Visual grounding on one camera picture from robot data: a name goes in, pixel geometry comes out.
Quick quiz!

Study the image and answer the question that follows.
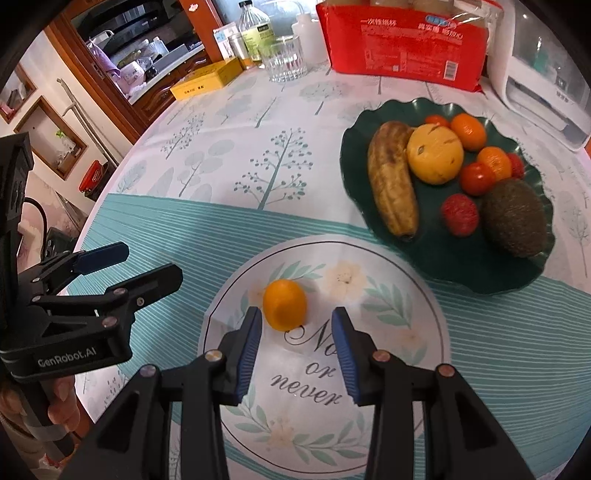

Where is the person's left hand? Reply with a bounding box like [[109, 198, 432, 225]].
[[45, 376, 82, 428]]

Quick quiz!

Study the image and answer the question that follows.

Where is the black cable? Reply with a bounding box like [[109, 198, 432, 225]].
[[23, 198, 52, 259]]

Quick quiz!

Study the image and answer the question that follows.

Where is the yellow flat box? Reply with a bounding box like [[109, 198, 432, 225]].
[[170, 58, 244, 101]]

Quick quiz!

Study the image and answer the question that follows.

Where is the white plastic bottle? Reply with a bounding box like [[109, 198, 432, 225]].
[[292, 13, 329, 65]]

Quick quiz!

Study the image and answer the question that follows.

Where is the white countertop appliance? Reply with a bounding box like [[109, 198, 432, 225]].
[[487, 0, 591, 153]]

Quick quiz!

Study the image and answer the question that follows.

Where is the white and blue carton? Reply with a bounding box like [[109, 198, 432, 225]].
[[212, 23, 241, 61]]

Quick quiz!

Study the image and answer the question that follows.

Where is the brown avocado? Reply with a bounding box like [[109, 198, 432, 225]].
[[480, 178, 549, 258]]

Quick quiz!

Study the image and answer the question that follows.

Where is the red pack of paper cups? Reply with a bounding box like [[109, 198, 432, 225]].
[[316, 0, 504, 93]]

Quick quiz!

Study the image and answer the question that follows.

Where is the large yellow orange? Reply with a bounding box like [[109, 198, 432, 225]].
[[406, 124, 465, 185]]

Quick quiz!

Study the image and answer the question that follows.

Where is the brown spotted banana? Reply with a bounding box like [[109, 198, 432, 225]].
[[367, 121, 420, 241]]

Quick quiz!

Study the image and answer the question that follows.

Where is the clear glass tumbler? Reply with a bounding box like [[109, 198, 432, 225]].
[[263, 34, 308, 84]]

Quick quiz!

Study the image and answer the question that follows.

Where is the wooden display cabinet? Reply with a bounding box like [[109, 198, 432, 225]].
[[44, 0, 227, 146]]

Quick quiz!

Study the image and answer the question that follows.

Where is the small silver can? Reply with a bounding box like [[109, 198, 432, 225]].
[[228, 33, 250, 70]]

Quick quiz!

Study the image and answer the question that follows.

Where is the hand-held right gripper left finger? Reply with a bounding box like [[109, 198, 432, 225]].
[[59, 305, 264, 480]]

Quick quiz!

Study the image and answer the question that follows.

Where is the dark green scalloped plate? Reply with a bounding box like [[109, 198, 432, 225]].
[[340, 98, 555, 295]]

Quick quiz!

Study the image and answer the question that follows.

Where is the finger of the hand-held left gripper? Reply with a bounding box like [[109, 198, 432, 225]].
[[18, 242, 130, 298], [32, 264, 184, 330]]

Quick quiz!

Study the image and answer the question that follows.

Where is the large red tomato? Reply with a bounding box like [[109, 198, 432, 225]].
[[459, 161, 497, 197]]

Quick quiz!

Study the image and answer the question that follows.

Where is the clear bottle with green label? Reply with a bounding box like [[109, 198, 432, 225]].
[[238, 0, 272, 70]]

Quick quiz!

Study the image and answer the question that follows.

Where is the metal pole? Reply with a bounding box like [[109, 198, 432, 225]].
[[56, 78, 122, 167]]

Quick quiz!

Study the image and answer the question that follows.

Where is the red basket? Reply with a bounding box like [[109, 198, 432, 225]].
[[78, 159, 105, 192]]

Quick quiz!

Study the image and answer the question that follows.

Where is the red strawberry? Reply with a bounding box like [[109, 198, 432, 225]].
[[440, 194, 481, 237]]

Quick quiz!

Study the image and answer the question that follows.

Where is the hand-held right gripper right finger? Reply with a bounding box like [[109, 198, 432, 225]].
[[331, 306, 540, 480]]

